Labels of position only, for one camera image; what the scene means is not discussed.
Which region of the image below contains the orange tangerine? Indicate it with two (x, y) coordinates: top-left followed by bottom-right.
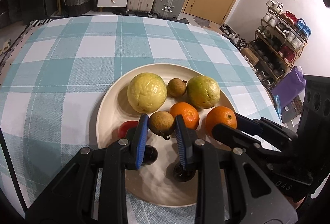
(205, 106), (237, 136)
(169, 102), (200, 130)

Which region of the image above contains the green-yellow guava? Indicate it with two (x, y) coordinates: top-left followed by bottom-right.
(187, 75), (221, 109)

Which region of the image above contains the dark plum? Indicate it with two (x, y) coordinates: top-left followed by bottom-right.
(173, 162), (196, 182)
(142, 145), (158, 166)

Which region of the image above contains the brown longan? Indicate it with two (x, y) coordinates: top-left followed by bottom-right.
(167, 78), (187, 97)
(148, 111), (175, 140)

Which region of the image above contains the red tomato small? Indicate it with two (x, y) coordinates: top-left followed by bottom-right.
(118, 121), (139, 139)

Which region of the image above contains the yellow guava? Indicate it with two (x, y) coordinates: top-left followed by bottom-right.
(127, 73), (167, 114)

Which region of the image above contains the purple bag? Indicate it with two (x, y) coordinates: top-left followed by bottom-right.
(271, 66), (306, 108)

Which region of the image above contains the cream round plate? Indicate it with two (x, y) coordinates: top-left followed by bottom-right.
(95, 62), (237, 208)

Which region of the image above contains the shoe rack with shoes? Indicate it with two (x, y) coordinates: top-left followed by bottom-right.
(248, 0), (312, 89)

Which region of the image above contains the teal checked tablecloth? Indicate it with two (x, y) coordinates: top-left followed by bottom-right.
(0, 14), (283, 224)

